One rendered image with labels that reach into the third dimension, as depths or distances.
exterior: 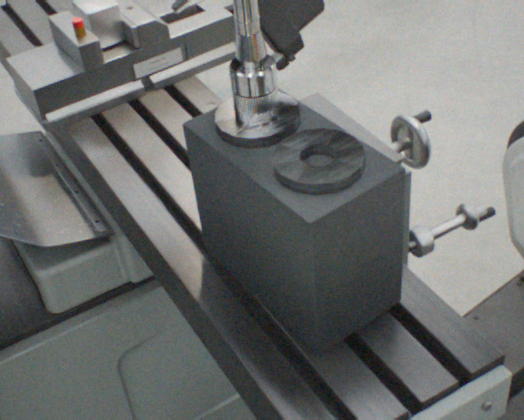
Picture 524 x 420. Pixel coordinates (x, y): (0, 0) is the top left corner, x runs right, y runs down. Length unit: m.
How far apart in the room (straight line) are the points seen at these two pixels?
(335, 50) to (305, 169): 2.51
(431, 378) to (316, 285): 0.15
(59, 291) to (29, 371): 0.14
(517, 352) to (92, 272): 0.66
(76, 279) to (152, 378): 0.29
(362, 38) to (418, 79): 0.38
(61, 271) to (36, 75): 0.30
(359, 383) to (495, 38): 2.61
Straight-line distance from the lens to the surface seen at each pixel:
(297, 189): 0.75
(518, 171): 0.99
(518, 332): 1.36
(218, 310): 0.91
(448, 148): 2.71
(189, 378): 1.46
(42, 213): 1.19
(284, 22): 0.84
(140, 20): 1.26
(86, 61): 1.24
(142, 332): 1.31
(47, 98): 1.24
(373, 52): 3.23
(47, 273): 1.18
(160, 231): 1.02
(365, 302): 0.85
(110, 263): 1.21
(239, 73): 0.79
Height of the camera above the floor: 1.60
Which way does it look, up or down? 40 degrees down
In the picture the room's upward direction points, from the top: 7 degrees counter-clockwise
